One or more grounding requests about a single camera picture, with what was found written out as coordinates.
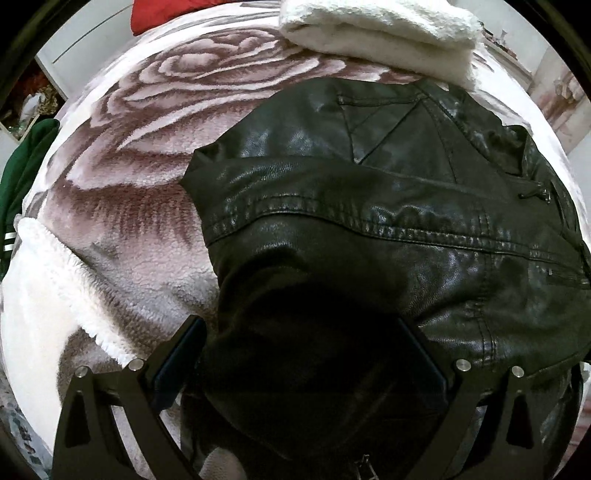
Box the white fluffy folded garment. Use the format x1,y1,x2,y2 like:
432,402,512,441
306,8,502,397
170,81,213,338
278,0,485,92

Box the rose print fleece blanket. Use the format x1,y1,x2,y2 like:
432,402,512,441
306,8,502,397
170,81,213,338
0,7,561,480

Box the green garment with white stripes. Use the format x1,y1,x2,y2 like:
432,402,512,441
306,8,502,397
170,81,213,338
0,118,61,278

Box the black leather jacket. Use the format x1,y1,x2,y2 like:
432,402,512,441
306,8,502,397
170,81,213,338
178,76,591,480

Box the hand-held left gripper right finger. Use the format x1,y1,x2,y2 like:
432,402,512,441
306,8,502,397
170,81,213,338
396,316,561,480

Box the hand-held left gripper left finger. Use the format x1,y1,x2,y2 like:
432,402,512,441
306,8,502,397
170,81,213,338
52,316,208,480

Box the red pillow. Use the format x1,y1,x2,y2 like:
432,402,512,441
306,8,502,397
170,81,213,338
130,0,192,35

